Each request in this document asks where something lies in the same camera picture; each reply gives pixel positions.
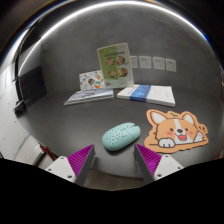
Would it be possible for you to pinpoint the green standing booklet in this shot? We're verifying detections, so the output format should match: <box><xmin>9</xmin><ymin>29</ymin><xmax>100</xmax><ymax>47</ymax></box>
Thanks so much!
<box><xmin>96</xmin><ymin>42</ymin><xmax>135</xmax><ymax>90</ymax></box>

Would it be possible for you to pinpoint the row of white wall sockets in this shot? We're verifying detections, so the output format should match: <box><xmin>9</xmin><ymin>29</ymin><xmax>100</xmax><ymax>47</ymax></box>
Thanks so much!
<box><xmin>129</xmin><ymin>55</ymin><xmax>177</xmax><ymax>73</ymax></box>

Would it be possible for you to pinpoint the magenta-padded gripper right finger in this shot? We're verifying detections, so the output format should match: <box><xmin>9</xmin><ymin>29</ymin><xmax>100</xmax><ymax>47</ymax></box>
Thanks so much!
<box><xmin>133</xmin><ymin>143</ymin><xmax>184</xmax><ymax>186</ymax></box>

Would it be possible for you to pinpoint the grey flat book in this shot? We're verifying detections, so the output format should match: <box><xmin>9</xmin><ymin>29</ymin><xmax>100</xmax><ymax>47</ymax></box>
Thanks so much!
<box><xmin>63</xmin><ymin>87</ymin><xmax>115</xmax><ymax>107</ymax></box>

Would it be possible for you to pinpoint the small black device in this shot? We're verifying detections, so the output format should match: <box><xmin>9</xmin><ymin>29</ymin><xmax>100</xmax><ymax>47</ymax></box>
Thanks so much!
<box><xmin>13</xmin><ymin>99</ymin><xmax>28</xmax><ymax>116</ymax></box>

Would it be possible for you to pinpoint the corgi-shaped orange mouse pad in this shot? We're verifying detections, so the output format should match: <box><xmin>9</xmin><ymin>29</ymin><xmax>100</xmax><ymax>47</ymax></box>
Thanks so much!
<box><xmin>144</xmin><ymin>108</ymin><xmax>210</xmax><ymax>155</ymax></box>

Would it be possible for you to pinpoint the mint green computer mouse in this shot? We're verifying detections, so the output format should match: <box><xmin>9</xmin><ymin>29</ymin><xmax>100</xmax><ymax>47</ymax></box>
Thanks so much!
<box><xmin>101</xmin><ymin>122</ymin><xmax>142</xmax><ymax>152</ymax></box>

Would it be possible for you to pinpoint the white book with blue band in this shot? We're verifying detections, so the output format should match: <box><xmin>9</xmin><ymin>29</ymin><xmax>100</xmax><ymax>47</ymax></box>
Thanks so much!
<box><xmin>116</xmin><ymin>84</ymin><xmax>176</xmax><ymax>108</ymax></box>

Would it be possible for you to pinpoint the small colourful printed card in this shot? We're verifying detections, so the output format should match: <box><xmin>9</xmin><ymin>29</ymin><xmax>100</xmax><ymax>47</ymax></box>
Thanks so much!
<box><xmin>78</xmin><ymin>69</ymin><xmax>106</xmax><ymax>92</ymax></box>

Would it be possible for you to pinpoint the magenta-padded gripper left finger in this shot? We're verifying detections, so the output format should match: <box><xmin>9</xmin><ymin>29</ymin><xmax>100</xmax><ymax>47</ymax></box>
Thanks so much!
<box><xmin>44</xmin><ymin>143</ymin><xmax>97</xmax><ymax>187</ymax></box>

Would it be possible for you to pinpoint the black flat panel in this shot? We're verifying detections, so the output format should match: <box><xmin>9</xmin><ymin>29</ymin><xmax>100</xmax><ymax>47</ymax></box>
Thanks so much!
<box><xmin>18</xmin><ymin>65</ymin><xmax>48</xmax><ymax>107</ymax></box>

